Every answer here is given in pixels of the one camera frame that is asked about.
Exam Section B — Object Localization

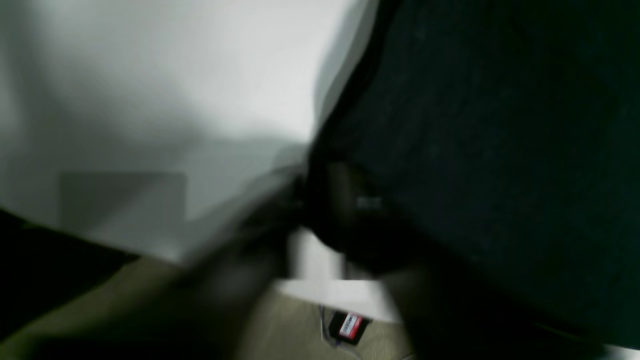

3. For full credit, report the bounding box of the black T-shirt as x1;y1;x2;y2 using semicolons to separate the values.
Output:
310;0;639;347

